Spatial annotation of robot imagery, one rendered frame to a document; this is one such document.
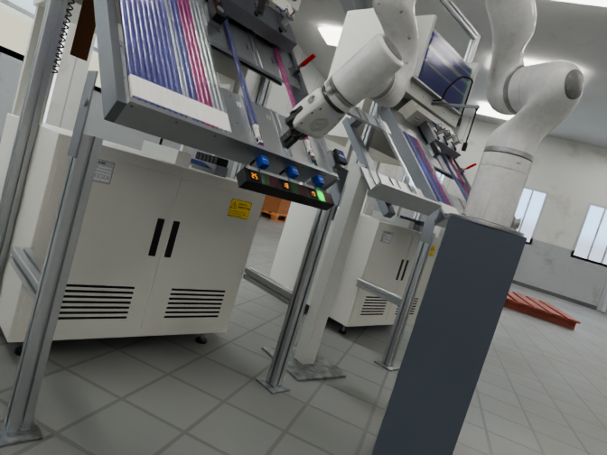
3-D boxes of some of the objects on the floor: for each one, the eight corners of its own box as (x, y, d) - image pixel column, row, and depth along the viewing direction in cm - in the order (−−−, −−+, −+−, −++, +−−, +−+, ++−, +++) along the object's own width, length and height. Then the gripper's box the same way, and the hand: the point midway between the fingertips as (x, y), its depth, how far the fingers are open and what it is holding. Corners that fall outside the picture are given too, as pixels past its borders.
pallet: (484, 290, 639) (487, 283, 638) (549, 311, 612) (552, 303, 611) (495, 304, 513) (499, 295, 512) (578, 332, 486) (582, 322, 485)
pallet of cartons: (263, 211, 883) (269, 191, 879) (303, 224, 857) (308, 204, 853) (236, 208, 766) (243, 186, 762) (280, 223, 740) (287, 199, 736)
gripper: (352, 96, 102) (300, 140, 112) (311, 69, 91) (256, 122, 101) (362, 119, 98) (307, 163, 109) (321, 96, 88) (264, 147, 98)
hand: (288, 138), depth 104 cm, fingers closed
